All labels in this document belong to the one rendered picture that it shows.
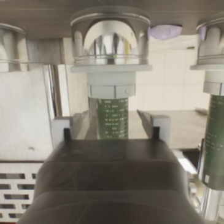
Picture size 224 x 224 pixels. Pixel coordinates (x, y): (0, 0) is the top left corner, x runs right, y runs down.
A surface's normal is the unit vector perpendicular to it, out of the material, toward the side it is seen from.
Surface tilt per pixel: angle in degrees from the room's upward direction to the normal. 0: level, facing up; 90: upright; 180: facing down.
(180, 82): 90
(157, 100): 90
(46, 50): 90
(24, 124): 90
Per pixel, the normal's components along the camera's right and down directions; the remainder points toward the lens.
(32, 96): -0.01, 0.25
